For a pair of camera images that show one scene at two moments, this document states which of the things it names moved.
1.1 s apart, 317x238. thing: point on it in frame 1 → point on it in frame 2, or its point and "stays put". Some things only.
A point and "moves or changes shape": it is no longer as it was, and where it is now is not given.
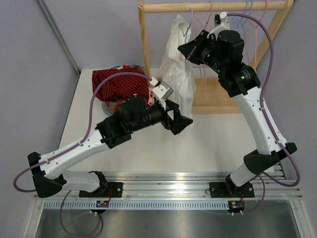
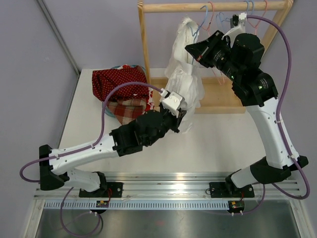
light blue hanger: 244,12 → 253,5
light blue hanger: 184,35 → 198,28
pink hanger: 204,72 → 208,29
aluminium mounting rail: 174,186 stays put
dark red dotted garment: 120,87 stays put
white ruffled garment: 177,71 moves or changes shape
